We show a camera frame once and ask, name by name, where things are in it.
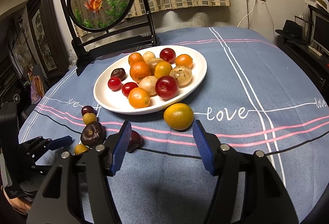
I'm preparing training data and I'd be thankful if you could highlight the dark purple plum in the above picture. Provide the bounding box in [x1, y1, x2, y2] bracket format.
[127, 130, 144, 153]

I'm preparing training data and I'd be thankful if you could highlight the red cherry tomato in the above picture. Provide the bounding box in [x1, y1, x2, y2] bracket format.
[122, 82, 138, 97]
[108, 76, 122, 91]

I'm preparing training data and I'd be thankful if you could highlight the red cherry tomato back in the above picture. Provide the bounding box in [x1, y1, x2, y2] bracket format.
[122, 82, 138, 97]

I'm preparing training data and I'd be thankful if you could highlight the tan round fruit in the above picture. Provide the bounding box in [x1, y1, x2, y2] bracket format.
[148, 58, 164, 75]
[138, 76, 157, 96]

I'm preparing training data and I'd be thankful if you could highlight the large orange mandarin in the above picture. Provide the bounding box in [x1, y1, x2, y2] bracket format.
[128, 52, 144, 66]

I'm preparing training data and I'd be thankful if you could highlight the pale yellow round fruit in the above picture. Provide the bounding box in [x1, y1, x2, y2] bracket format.
[143, 51, 156, 64]

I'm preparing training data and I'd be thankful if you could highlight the small orange mandarin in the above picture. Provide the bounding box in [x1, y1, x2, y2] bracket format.
[154, 61, 172, 78]

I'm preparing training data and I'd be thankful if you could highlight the big red plum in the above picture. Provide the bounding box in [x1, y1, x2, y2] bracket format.
[160, 48, 176, 64]

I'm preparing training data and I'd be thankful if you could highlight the large tan passion fruit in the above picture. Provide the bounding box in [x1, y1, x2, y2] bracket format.
[169, 66, 193, 87]

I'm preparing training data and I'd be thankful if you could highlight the orange kumquat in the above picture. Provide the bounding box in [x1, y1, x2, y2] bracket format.
[175, 54, 193, 68]

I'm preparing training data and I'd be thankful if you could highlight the person left hand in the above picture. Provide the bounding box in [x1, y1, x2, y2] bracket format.
[1, 186, 32, 215]

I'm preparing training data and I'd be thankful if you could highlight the small yellow-green longan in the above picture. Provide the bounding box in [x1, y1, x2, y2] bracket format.
[74, 144, 89, 155]

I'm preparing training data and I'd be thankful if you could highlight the large dark mangosteen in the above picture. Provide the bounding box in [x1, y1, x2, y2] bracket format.
[80, 121, 106, 148]

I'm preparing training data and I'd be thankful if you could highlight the small yellow fruit back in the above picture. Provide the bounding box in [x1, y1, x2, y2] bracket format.
[82, 112, 98, 125]

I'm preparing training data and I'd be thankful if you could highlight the small dark plum back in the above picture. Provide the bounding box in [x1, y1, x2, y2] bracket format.
[81, 105, 96, 116]

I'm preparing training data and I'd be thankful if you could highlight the white oval plate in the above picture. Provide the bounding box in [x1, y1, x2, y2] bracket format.
[93, 45, 207, 115]

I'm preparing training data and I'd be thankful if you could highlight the framed painting dark wood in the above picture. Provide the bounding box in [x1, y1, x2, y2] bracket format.
[26, 0, 69, 84]

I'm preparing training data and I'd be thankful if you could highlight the electric fan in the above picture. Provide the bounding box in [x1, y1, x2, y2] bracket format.
[14, 44, 33, 69]

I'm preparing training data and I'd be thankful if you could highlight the blue striped tablecloth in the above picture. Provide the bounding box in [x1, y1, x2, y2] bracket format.
[18, 27, 328, 223]

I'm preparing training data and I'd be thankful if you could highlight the yellow-green orange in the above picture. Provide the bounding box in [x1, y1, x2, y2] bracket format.
[163, 103, 194, 131]

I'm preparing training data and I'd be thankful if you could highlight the round goldfish screen stand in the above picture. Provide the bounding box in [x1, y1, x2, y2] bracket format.
[60, 0, 160, 75]

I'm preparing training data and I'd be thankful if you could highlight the black hat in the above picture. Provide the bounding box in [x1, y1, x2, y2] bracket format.
[275, 19, 307, 44]

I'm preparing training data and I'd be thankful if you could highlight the computer monitor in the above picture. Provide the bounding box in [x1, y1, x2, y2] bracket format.
[308, 4, 329, 55]

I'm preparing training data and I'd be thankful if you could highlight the white power cable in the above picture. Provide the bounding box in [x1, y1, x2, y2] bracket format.
[236, 0, 258, 28]

